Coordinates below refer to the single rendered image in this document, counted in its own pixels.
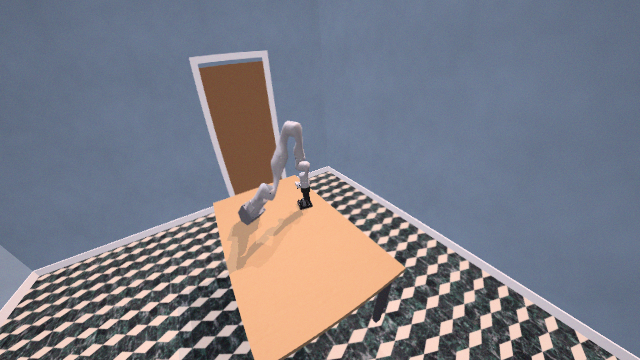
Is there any black knob box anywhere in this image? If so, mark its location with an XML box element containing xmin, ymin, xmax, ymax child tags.
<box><xmin>297</xmin><ymin>199</ymin><xmax>313</xmax><ymax>210</ymax></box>

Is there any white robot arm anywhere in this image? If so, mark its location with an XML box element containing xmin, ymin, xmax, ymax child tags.
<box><xmin>247</xmin><ymin>121</ymin><xmax>310</xmax><ymax>213</ymax></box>

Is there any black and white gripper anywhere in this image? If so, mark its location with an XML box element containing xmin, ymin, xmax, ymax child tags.
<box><xmin>295</xmin><ymin>181</ymin><xmax>310</xmax><ymax>206</ymax></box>

